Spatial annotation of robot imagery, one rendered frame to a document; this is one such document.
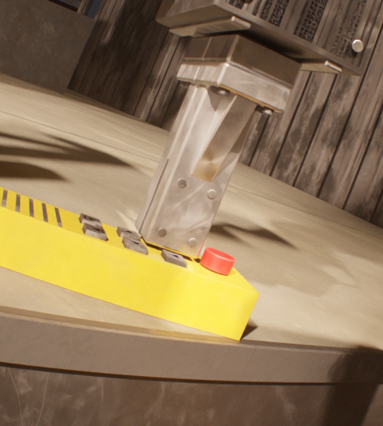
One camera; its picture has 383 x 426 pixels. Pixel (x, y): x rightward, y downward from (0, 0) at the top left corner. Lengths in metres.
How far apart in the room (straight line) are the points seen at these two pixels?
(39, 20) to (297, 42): 4.69
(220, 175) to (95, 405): 0.22
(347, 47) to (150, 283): 0.24
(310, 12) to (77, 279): 0.27
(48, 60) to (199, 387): 4.73
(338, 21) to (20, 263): 0.31
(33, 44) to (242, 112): 4.64
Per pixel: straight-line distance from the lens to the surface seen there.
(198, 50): 0.60
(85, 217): 0.57
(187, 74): 0.61
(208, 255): 0.57
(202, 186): 0.56
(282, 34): 0.49
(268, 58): 0.52
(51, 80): 5.25
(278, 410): 0.67
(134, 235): 0.57
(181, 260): 0.55
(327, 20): 0.50
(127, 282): 0.53
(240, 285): 0.56
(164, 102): 6.20
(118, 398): 0.52
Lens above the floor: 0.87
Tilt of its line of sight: 7 degrees down
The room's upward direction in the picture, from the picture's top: 22 degrees clockwise
